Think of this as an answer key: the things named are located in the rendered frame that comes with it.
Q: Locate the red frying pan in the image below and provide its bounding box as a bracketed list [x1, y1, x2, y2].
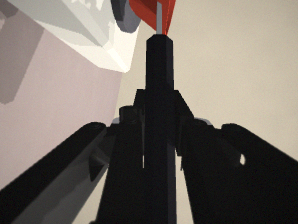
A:
[129, 0, 176, 174]

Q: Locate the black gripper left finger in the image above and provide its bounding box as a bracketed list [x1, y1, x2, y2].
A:
[0, 89, 146, 224]

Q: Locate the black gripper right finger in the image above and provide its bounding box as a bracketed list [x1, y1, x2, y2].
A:
[174, 90, 298, 224]

